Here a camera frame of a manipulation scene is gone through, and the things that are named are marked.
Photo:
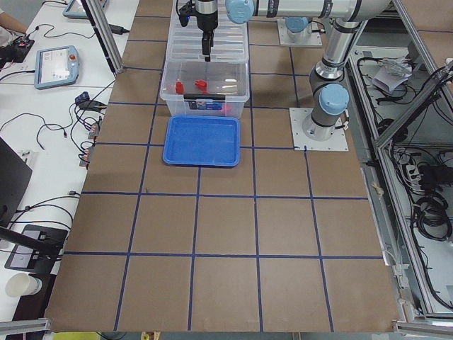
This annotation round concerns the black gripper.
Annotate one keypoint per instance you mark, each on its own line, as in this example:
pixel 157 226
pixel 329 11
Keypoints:
pixel 206 19

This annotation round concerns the red block with stud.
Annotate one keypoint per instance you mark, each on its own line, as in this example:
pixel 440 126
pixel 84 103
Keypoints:
pixel 201 84

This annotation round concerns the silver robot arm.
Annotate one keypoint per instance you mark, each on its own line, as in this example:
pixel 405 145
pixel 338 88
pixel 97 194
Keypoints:
pixel 349 17

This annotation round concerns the clear plastic box lid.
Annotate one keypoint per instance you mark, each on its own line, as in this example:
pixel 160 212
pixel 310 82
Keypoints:
pixel 198 37

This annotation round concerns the clear plastic storage box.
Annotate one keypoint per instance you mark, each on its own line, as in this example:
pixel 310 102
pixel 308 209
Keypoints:
pixel 224 78

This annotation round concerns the red block upper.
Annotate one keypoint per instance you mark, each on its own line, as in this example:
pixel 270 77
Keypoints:
pixel 179 88

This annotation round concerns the red block middle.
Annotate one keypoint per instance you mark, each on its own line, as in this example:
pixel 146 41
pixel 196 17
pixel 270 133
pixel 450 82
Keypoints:
pixel 226 109

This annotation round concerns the blue plastic tray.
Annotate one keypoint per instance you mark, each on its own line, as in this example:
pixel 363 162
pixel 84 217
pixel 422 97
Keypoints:
pixel 195 140

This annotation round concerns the blue teach pendant far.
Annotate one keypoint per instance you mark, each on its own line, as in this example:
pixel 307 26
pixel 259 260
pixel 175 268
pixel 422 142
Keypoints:
pixel 75 10

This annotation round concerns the blue teach pendant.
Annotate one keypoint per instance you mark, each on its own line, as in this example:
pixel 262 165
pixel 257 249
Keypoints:
pixel 75 10
pixel 55 67

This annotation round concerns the blue teach pendant near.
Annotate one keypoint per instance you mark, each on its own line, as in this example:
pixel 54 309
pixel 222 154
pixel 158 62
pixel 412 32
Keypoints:
pixel 55 67

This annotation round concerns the black monitor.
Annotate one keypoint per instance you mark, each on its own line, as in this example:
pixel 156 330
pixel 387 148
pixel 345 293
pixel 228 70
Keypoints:
pixel 14 180

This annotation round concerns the white paper cup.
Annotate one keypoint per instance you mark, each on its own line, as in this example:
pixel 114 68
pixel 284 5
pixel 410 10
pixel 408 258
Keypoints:
pixel 23 284

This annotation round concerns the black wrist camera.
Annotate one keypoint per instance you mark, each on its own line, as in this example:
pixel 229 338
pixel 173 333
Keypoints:
pixel 185 12

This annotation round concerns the black box latch handle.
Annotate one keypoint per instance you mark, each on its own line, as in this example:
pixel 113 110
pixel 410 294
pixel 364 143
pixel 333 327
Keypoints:
pixel 204 96

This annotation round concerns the aluminium frame post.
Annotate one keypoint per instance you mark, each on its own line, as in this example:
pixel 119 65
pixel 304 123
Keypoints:
pixel 101 28

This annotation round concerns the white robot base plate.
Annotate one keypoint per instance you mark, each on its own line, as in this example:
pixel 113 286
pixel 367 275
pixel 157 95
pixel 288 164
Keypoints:
pixel 308 136

